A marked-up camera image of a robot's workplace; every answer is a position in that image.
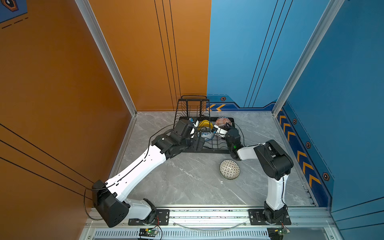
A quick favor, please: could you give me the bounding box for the yellow bowl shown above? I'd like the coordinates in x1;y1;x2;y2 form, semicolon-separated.
197;120;214;130

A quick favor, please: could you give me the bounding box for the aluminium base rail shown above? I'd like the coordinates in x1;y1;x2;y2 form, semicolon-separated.
80;206;343;240

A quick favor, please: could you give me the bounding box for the brown patterned bowl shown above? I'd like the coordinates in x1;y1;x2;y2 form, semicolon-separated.
219;160;241;180

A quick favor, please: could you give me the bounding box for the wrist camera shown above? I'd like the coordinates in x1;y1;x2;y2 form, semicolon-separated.
212;125;228;138
189;118;199;138

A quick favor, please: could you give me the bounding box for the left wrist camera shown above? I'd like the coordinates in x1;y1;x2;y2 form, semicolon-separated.
189;118;199;138

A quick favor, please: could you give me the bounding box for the aluminium corner post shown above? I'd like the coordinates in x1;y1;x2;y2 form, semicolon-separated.
75;0;137;117
272;0;345;117

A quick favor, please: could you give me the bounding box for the aluminium left corner post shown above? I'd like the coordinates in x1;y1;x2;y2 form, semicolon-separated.
75;0;137;117

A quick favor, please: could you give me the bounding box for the blue floral bowl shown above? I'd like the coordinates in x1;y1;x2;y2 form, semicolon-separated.
201;132;215;142

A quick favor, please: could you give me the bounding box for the black wire dish rack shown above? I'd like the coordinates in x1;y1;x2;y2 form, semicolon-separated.
174;95;244;155

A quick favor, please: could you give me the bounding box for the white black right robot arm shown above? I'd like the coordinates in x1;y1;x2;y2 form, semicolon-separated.
224;127;294;225

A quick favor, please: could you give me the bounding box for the orange patterned bowl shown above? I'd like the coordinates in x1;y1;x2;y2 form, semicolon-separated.
215;117;232;127

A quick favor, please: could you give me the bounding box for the left green circuit board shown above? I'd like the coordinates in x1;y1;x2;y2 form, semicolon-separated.
138;228;160;240

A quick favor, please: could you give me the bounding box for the green circuit board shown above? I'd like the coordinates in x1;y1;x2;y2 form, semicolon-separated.
267;228;291;240
138;228;160;240

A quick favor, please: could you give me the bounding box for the aluminium right corner post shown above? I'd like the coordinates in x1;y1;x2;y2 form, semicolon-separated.
272;0;345;117

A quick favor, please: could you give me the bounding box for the right green circuit board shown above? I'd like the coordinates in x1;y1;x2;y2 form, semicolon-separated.
267;228;291;240

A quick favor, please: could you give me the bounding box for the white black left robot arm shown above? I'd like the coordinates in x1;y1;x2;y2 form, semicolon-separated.
91;119;199;228

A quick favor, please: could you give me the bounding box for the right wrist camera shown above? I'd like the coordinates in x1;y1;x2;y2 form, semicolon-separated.
212;125;228;138

